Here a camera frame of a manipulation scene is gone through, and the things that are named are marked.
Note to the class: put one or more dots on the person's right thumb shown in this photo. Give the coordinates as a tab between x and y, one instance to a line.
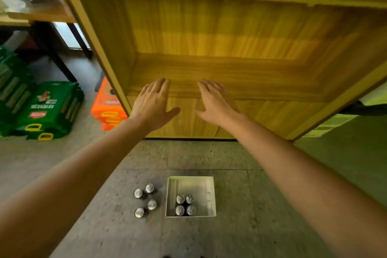
202	114

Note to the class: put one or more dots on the person's left thumb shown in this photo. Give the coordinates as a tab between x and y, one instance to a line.
173	114

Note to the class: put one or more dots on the person's right forearm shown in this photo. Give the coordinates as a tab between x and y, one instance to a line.
308	182

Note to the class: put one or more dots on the wooden table with black legs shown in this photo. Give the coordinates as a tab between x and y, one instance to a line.
45	37

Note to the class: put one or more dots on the green drink pack red label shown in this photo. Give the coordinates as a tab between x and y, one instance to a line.
48	109

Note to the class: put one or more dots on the person's left forearm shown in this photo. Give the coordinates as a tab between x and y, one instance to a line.
60	194

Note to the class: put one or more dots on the person's left little finger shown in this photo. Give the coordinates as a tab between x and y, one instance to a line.
143	90

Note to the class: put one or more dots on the orange drink pack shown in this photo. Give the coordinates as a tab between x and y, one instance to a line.
108	106

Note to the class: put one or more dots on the pale green panel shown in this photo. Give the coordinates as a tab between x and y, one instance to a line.
338	118

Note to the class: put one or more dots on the person's right middle finger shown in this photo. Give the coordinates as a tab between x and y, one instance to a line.
209	88

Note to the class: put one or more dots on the wooden shelf cabinet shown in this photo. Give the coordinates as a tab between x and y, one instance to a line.
229	46

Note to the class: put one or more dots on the person's left middle finger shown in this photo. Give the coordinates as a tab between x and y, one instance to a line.
158	86

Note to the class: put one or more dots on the silver-topped drink can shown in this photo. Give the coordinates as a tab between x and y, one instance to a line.
151	204
180	210
180	199
149	188
189	199
138	193
190	210
139	212

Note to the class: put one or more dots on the white open box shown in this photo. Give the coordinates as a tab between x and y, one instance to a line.
199	189

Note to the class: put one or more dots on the person's right little finger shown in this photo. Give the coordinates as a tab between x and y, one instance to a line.
221	91

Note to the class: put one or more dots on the person's right hand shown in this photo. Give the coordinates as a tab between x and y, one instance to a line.
216	106

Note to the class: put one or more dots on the person's left hand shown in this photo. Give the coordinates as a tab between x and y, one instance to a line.
151	109

